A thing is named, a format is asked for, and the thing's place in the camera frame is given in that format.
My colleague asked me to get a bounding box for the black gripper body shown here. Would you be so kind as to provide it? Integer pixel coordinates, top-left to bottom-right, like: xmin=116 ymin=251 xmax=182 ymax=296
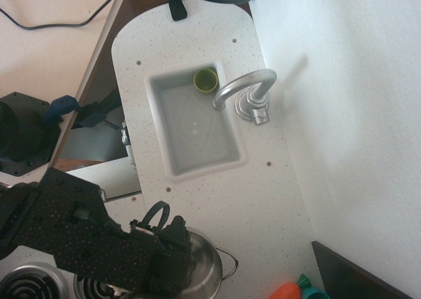
xmin=130 ymin=216 xmax=193 ymax=294

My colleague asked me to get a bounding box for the stainless steel pot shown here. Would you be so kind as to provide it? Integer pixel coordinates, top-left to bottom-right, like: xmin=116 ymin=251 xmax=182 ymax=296
xmin=178 ymin=227 xmax=239 ymax=298

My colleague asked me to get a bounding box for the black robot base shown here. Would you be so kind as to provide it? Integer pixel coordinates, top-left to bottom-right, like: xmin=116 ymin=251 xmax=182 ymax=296
xmin=1 ymin=92 xmax=61 ymax=177

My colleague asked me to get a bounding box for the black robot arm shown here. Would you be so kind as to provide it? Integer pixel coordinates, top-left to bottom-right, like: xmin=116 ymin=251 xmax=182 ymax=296
xmin=1 ymin=168 xmax=196 ymax=298

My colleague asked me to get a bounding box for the right stove burner coil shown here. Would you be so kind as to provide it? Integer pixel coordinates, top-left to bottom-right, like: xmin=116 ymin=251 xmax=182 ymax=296
xmin=73 ymin=275 xmax=118 ymax=299

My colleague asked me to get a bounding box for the stove burner coil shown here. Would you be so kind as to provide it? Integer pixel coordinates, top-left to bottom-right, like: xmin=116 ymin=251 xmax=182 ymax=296
xmin=1 ymin=262 xmax=69 ymax=299
xmin=73 ymin=275 xmax=118 ymax=299

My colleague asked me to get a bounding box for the grey sink basin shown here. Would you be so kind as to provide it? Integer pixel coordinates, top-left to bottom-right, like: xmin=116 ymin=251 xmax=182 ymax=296
xmin=144 ymin=61 xmax=247 ymax=181

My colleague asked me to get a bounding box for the orange toy carrot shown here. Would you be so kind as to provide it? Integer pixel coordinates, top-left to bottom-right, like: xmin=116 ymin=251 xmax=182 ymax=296
xmin=268 ymin=282 xmax=301 ymax=299

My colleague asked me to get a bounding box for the left stove burner coil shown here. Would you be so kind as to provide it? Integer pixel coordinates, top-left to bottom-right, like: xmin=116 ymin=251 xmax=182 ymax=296
xmin=1 ymin=262 xmax=69 ymax=299

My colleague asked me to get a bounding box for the teal plastic toy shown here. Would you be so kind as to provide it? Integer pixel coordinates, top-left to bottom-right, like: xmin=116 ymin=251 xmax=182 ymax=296
xmin=297 ymin=273 xmax=330 ymax=299

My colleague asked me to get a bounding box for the green plastic cup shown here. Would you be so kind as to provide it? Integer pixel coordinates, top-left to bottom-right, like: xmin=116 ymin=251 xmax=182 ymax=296
xmin=193 ymin=68 xmax=219 ymax=94

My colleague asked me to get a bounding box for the dark board corner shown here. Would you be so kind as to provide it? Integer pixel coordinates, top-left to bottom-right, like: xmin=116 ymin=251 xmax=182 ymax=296
xmin=312 ymin=241 xmax=410 ymax=299

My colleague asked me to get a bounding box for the blue clamp object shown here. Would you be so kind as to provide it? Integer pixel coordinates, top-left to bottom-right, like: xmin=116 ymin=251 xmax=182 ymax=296
xmin=42 ymin=95 xmax=80 ymax=126

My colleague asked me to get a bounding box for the silver toy faucet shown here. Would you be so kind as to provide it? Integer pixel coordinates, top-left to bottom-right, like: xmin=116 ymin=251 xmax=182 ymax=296
xmin=212 ymin=69 xmax=277 ymax=126

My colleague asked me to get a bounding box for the black cable loop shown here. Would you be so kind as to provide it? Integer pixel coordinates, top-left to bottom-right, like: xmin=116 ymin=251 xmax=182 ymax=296
xmin=141 ymin=200 xmax=171 ymax=233

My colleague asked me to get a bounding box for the black cable on floor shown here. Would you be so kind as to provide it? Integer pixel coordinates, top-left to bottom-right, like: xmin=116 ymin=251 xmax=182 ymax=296
xmin=0 ymin=0 xmax=128 ymax=30

